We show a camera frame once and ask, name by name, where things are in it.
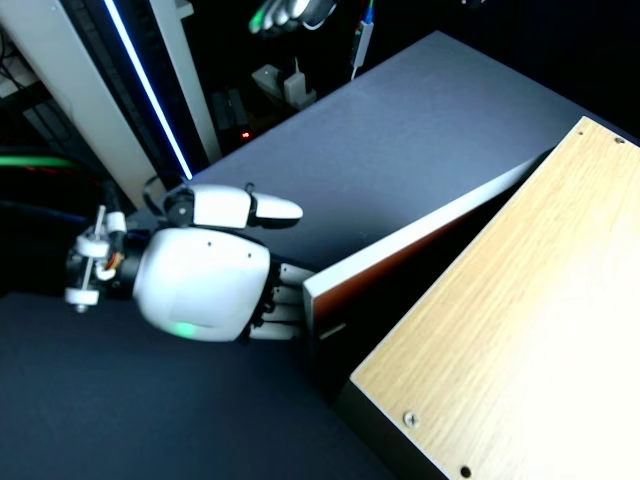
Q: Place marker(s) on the grey angular bracket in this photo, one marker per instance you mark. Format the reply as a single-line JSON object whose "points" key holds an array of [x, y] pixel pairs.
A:
{"points": [[265, 80]]}

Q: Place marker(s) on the black box with red light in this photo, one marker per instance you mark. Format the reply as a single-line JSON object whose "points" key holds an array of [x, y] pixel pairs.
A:
{"points": [[230, 110]]}

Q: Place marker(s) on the grey block with spike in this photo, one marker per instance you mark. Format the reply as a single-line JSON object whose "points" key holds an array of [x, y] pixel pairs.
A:
{"points": [[297, 87]]}

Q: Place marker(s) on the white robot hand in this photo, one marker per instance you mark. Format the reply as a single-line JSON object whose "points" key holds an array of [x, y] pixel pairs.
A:
{"points": [[295, 10], [200, 280]]}

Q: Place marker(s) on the wooden cabinet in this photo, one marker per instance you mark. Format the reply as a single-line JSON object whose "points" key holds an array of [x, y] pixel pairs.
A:
{"points": [[500, 325]]}

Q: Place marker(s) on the cabinet door with orange inside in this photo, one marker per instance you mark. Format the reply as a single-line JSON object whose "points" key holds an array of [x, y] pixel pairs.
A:
{"points": [[345, 292]]}

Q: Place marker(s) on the grey table cloth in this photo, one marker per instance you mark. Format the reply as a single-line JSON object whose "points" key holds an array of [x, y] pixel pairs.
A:
{"points": [[375, 150]]}

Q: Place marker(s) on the white column with LED strip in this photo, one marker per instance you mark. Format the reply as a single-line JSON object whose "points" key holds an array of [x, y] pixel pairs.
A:
{"points": [[75, 75]]}

